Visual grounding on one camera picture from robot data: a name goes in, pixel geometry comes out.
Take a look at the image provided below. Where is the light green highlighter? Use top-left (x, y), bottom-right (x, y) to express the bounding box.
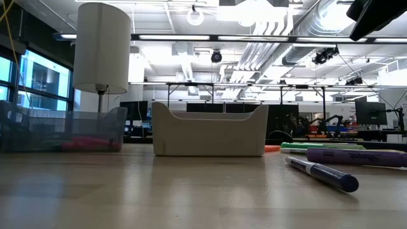
top-left (317, 143), bottom-right (367, 151)

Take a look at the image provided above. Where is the purple Sharpie highlighter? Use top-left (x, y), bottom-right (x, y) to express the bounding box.
top-left (306, 147), bottom-right (407, 169)

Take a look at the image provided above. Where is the white barrel green marker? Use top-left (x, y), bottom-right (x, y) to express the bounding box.
top-left (279, 147), bottom-right (308, 155)

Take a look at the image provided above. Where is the blue dry-erase marker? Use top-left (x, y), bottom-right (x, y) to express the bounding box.
top-left (284, 155), bottom-right (360, 193)

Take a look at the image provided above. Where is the grey opaque plastic bin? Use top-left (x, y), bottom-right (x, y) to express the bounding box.
top-left (151, 101), bottom-right (270, 158)

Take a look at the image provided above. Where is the black ceiling spotlight cluster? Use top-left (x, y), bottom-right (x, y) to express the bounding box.
top-left (345, 76), bottom-right (364, 87)
top-left (312, 46), bottom-right (340, 66)

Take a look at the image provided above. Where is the computer monitor on stand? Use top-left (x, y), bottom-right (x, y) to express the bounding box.
top-left (355, 100), bottom-right (388, 126)

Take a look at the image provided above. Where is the black monitor stand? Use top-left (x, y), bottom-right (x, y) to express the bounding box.
top-left (386, 106), bottom-right (406, 137)

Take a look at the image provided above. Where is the large black panel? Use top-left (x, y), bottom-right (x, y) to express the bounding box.
top-left (268, 104), bottom-right (300, 140)

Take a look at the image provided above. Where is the black beam with light strips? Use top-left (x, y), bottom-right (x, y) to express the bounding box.
top-left (130, 33), bottom-right (407, 45)

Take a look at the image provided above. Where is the black computer monitor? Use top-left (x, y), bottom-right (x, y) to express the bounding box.
top-left (224, 102), bottom-right (255, 113)
top-left (186, 102), bottom-right (225, 113)
top-left (120, 101), bottom-right (149, 121)

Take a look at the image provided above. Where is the white cylindrical table lamp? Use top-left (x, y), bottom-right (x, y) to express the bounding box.
top-left (72, 2), bottom-right (132, 113)

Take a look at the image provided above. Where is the large glass window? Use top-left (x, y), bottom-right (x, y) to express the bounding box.
top-left (0, 47), bottom-right (74, 112)

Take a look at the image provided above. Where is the smoky translucent plastic bin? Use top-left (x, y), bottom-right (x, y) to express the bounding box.
top-left (0, 101), bottom-right (128, 153)

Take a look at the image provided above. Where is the silver ventilation duct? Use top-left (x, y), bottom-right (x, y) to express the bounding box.
top-left (281, 0), bottom-right (354, 67)

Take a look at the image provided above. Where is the black background table frame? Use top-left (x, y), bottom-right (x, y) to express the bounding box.
top-left (166, 81), bottom-right (215, 113)
top-left (279, 84), bottom-right (327, 128)

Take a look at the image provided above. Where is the black ceiling camera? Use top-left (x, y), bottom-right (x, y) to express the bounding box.
top-left (210, 49), bottom-right (223, 64)

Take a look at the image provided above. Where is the white ring light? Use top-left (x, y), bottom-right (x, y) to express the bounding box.
top-left (186, 6), bottom-right (205, 27)

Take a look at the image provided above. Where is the yellow hanging cable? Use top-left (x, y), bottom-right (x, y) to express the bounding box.
top-left (0, 0), bottom-right (31, 108)

